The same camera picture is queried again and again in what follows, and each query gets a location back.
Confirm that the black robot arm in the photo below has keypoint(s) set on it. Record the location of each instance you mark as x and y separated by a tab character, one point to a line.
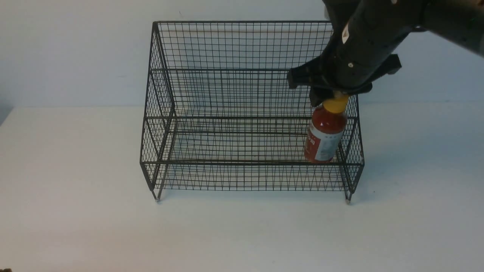
457	21

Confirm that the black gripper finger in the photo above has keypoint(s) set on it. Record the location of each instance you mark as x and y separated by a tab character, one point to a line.
318	95

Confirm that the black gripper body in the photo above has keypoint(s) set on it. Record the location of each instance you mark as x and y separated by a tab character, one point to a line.
349	64

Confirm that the red seasoning bottle yellow cap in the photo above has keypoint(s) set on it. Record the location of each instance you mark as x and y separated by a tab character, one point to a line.
325	129

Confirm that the black wire mesh shelf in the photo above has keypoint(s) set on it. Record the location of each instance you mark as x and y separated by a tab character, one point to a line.
219	114

